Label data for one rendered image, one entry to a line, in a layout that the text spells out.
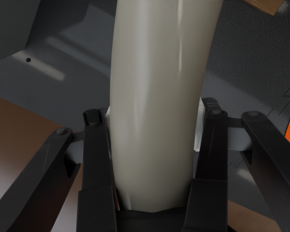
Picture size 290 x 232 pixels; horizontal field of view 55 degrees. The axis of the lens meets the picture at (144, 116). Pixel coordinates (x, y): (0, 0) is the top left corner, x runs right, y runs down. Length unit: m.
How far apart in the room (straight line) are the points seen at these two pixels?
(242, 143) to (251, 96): 1.02
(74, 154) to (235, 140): 0.09
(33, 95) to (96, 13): 0.45
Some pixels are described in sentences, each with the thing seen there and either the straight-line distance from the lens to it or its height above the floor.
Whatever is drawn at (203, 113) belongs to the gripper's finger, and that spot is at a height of 0.92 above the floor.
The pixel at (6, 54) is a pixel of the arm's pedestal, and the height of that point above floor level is 0.16.
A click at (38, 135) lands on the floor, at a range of 1.40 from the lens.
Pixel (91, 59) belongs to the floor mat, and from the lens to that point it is 1.14.
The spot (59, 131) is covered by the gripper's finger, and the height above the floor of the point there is 0.94.
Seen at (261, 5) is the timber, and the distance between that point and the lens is 0.97.
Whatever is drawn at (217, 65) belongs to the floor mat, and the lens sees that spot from 1.11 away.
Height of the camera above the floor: 1.07
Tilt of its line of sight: 63 degrees down
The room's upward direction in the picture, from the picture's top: 167 degrees counter-clockwise
